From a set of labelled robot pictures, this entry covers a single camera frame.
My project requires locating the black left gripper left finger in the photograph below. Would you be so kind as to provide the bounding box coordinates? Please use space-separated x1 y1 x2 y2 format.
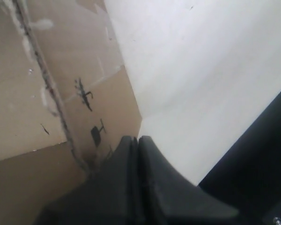
34 136 139 225

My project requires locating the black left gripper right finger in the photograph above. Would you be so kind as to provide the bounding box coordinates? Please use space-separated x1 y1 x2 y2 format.
139 136 239 225

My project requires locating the torn cardboard box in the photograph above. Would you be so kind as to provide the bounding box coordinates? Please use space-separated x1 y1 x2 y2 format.
0 0 141 225

